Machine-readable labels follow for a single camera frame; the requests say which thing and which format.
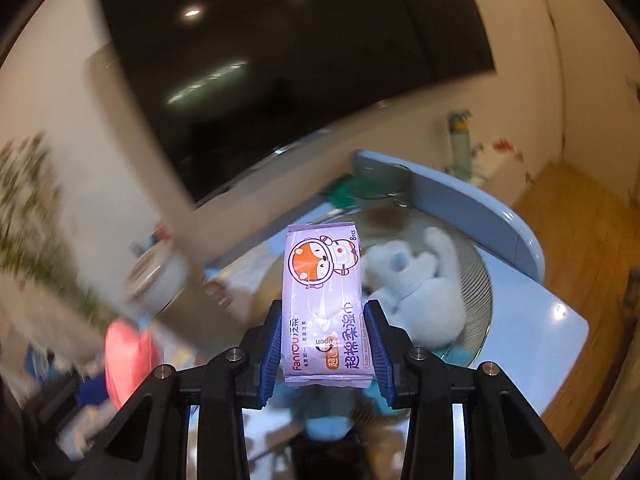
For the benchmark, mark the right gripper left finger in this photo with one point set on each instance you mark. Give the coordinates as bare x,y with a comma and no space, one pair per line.
148,436

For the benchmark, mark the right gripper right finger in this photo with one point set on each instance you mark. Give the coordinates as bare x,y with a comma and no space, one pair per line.
504,438

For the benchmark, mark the red soft object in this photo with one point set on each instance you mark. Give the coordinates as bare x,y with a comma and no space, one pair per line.
129,357

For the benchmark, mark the grey blue plush keychain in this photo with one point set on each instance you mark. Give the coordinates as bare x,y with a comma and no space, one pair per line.
419,293

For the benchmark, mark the purple wet wipes pack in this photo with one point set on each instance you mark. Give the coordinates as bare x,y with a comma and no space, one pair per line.
324,336

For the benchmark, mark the teal drawstring pouch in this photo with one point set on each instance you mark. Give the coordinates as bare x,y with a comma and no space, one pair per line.
328,414

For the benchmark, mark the beige thermos bottle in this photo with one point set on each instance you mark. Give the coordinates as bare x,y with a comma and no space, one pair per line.
156,278

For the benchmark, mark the cardboard pen holder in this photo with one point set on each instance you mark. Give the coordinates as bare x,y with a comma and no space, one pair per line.
160,235

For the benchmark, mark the glass vase with stems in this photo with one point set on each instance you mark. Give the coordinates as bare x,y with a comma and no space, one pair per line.
33,246

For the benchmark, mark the steel pot with glass lid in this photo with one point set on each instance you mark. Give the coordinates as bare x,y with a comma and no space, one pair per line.
369,185

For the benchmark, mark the white low shelf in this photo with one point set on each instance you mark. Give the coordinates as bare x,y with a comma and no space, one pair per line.
502,175

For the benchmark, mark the green water bottle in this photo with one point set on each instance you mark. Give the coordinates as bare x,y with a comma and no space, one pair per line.
461,149

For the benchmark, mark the round wire basket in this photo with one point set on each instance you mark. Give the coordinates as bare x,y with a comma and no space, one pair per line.
379,226

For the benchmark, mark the dark wall television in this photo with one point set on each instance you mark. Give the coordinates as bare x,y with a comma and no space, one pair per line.
228,84

